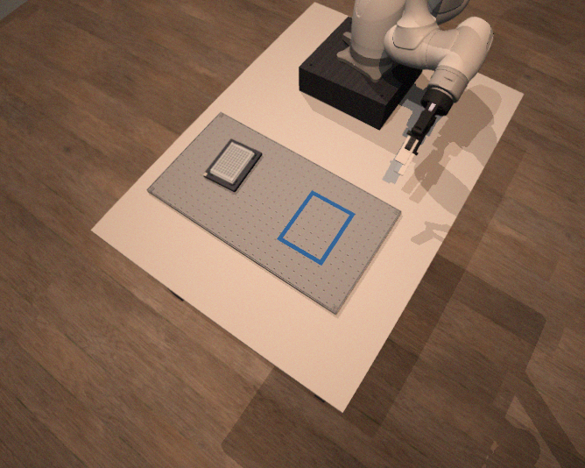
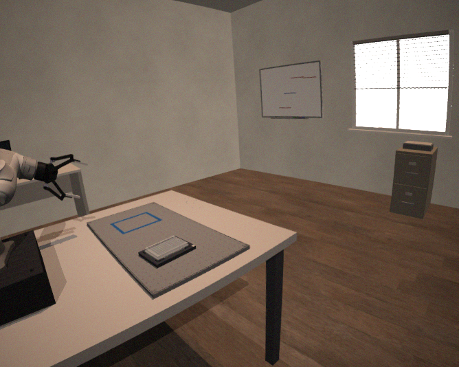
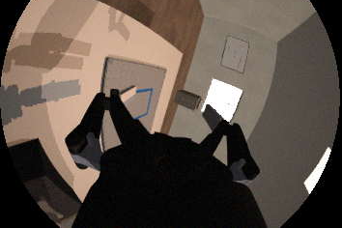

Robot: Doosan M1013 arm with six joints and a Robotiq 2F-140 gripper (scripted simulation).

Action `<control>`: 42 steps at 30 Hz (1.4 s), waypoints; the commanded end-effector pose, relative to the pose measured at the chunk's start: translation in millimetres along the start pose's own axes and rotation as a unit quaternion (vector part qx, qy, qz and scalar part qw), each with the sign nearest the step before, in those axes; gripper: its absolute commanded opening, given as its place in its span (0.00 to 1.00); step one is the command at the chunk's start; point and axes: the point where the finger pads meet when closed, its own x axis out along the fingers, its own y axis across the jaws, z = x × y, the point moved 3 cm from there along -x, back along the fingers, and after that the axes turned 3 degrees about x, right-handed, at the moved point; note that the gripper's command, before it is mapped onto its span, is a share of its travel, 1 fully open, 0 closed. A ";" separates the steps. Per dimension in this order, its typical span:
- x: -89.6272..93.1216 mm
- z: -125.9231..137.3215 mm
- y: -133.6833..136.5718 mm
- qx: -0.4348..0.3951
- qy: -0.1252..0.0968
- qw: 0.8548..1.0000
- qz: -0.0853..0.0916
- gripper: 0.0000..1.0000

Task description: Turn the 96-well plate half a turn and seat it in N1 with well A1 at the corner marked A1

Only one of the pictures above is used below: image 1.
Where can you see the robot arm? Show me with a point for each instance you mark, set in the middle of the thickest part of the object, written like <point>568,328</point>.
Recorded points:
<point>385,33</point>

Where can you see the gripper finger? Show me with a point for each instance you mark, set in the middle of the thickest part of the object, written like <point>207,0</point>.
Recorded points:
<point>417,130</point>
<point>400,168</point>

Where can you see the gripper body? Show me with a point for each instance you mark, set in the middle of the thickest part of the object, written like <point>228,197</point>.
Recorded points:
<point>435,96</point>

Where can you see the blue rectangular tape outline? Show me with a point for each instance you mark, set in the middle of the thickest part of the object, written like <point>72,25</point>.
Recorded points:
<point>303,205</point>

